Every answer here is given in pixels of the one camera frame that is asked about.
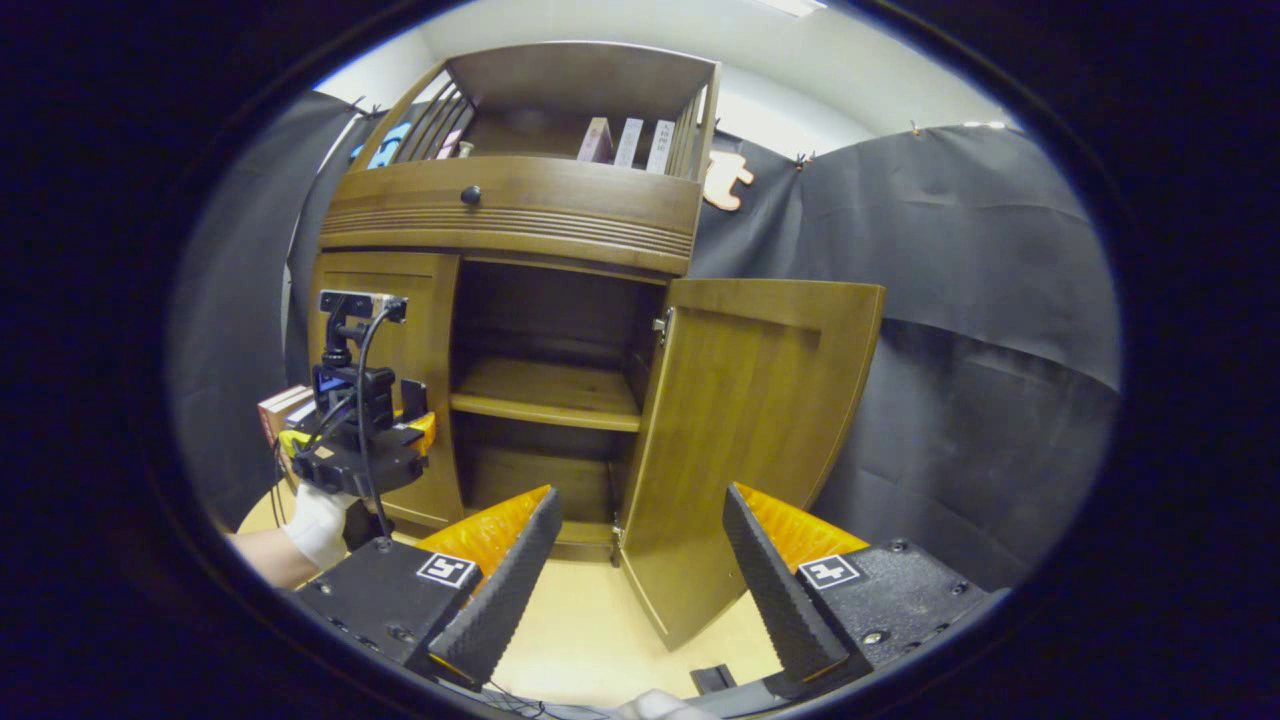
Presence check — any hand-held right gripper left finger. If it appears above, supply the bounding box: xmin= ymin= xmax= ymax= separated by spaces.
xmin=290 ymin=485 xmax=563 ymax=693

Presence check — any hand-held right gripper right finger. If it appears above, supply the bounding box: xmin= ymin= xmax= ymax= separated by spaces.
xmin=720 ymin=483 xmax=1011 ymax=698

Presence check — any wooden double-door shoe cabinet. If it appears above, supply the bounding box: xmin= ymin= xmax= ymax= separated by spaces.
xmin=305 ymin=40 xmax=721 ymax=563

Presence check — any red book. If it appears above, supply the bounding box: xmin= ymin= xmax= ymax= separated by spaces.
xmin=257 ymin=384 xmax=315 ymax=448

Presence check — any wooden inner shelf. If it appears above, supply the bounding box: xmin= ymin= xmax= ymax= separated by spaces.
xmin=450 ymin=357 xmax=644 ymax=433

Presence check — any wooden drawer with black knob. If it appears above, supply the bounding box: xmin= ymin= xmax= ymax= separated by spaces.
xmin=318 ymin=155 xmax=704 ymax=278

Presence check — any black backdrop cloth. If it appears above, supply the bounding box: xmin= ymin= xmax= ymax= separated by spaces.
xmin=170 ymin=90 xmax=1123 ymax=591

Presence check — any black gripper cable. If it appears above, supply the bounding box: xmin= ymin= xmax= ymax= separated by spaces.
xmin=355 ymin=298 xmax=401 ymax=546

